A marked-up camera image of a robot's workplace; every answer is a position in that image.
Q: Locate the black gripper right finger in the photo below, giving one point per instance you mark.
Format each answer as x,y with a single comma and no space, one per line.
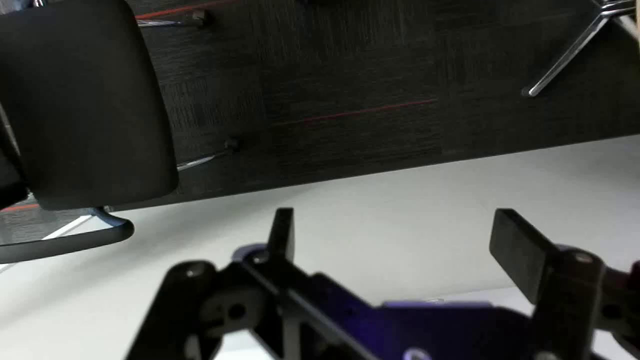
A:
526,250

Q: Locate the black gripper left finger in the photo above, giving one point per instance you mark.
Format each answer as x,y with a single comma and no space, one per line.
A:
280,233

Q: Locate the chrome table base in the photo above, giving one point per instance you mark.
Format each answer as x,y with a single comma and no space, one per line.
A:
573,51

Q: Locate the black office chair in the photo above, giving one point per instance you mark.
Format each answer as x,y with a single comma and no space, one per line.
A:
87,100

